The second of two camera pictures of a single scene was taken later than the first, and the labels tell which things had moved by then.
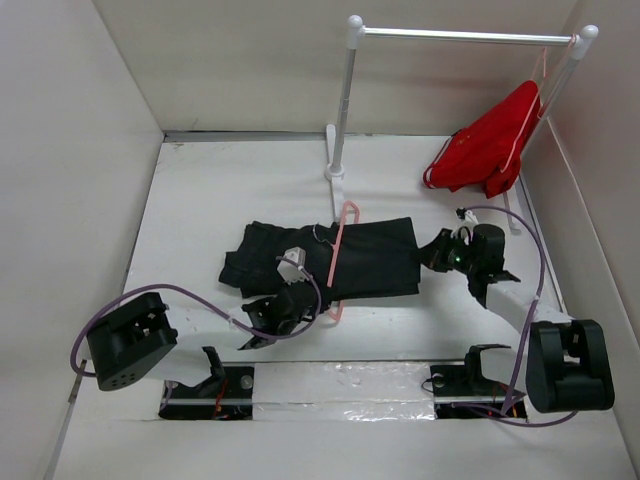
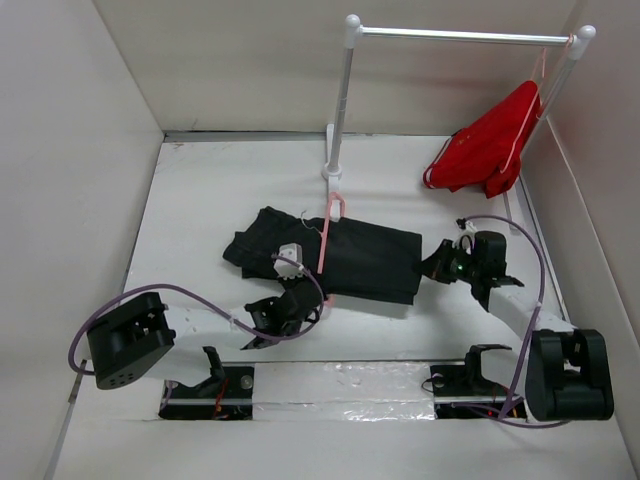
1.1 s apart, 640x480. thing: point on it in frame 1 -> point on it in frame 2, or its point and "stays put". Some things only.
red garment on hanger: (486, 153) stays put
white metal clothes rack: (357, 32) stays put
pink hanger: (335, 254) -> (329, 299)
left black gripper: (313, 305) stays put
